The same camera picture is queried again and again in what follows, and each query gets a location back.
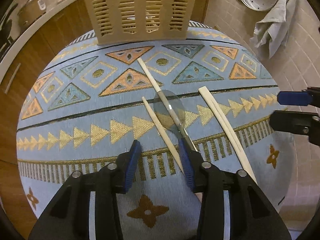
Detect clear plastic spoon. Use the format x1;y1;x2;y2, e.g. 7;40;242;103
153;90;197;151

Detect cream chopstick pair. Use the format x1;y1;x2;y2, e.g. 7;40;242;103
198;86;251;173
214;101;257;182

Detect white kitchen countertop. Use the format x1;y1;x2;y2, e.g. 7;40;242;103
0;0;77;81

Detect blue patterned round table mat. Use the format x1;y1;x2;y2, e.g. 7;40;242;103
16;23;292;239

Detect grey hanging towel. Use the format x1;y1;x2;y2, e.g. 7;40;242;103
250;0;297;60

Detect beige slotted utensil basket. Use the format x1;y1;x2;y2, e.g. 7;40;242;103
85;0;195;45

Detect steel cooking pot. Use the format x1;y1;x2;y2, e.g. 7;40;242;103
17;0;46;30

